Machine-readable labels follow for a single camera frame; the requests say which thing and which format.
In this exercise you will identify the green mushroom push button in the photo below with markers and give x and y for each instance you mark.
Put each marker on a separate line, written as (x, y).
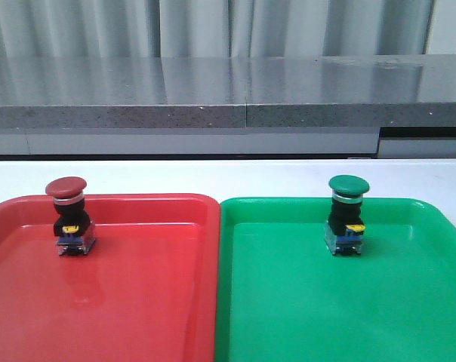
(344, 228)

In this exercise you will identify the red mushroom push button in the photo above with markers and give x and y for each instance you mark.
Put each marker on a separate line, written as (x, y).
(74, 228)

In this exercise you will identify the grey granite counter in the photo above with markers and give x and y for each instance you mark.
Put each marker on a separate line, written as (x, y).
(262, 107)

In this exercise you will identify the green plastic tray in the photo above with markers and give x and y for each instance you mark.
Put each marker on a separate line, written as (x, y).
(282, 296)

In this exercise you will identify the red plastic tray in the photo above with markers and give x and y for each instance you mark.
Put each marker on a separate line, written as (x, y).
(145, 292)

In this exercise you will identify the grey pleated curtain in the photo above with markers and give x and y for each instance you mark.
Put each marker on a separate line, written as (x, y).
(213, 28)

